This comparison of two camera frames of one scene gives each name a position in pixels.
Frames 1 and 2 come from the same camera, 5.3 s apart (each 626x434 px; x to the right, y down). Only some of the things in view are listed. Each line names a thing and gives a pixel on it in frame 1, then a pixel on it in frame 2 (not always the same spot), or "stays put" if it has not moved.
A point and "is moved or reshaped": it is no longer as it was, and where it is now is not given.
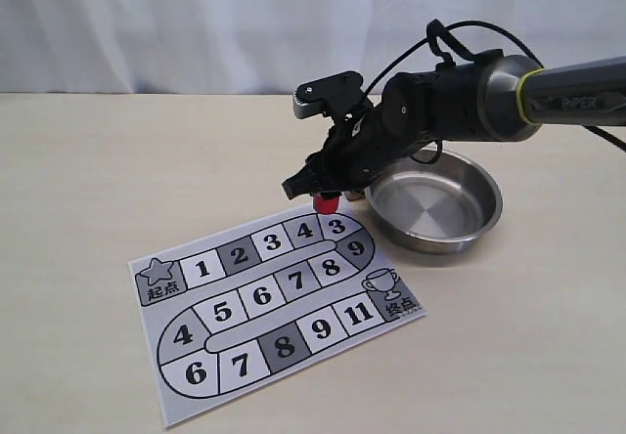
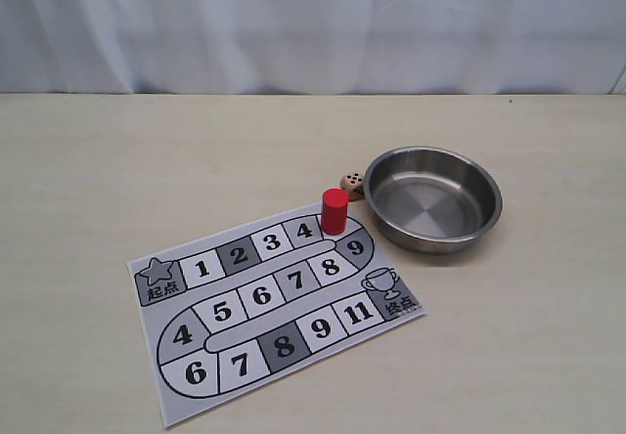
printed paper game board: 228,311 stays put
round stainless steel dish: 435,207 stays put
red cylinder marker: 326,205 is moved or reshaped
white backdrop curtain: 269,28 stays put
